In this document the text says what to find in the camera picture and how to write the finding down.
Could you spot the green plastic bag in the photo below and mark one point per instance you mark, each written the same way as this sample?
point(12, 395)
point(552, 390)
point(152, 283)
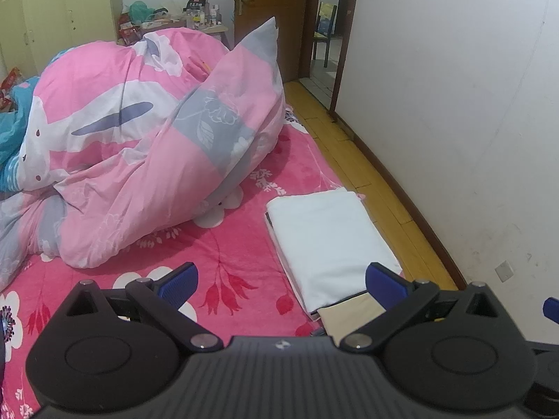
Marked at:
point(140, 12)

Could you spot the white wall outlet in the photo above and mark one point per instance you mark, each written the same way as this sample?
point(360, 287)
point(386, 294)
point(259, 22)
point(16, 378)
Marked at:
point(504, 271)

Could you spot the wooden door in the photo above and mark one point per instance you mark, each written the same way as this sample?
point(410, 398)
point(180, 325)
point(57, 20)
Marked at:
point(270, 17)

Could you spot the teal patterned blanket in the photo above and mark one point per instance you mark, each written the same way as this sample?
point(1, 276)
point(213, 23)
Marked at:
point(13, 139)

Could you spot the red snack packets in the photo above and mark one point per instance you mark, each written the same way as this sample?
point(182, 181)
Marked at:
point(9, 89)

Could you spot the beige folded garment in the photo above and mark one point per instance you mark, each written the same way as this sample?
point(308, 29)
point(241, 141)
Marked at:
point(349, 316)

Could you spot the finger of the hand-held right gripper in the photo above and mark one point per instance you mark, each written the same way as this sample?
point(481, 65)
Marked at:
point(552, 310)

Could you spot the white shirt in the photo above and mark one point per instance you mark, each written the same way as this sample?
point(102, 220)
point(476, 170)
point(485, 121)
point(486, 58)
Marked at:
point(332, 244)

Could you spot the black bag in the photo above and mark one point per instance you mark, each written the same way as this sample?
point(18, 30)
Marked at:
point(196, 3)

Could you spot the pale yellow wardrobe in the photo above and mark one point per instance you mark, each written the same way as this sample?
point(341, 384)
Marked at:
point(56, 13)

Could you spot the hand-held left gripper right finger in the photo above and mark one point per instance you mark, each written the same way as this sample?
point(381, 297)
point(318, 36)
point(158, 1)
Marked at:
point(384, 286)

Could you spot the pink floral duvet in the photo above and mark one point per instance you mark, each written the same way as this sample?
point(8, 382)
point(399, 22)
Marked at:
point(153, 139)

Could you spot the pink floral bed sheet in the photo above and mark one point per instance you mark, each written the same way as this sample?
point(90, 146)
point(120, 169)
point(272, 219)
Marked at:
point(244, 270)

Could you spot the wooden side table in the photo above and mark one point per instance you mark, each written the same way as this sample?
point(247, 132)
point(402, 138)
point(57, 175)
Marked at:
point(216, 30)

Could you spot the wooden chair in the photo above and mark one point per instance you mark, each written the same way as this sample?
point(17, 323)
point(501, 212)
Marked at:
point(322, 37)

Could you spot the group of small bottles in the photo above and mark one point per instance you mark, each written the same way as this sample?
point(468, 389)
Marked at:
point(203, 18)

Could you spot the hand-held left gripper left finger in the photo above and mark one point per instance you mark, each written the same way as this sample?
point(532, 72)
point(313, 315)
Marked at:
point(179, 286)

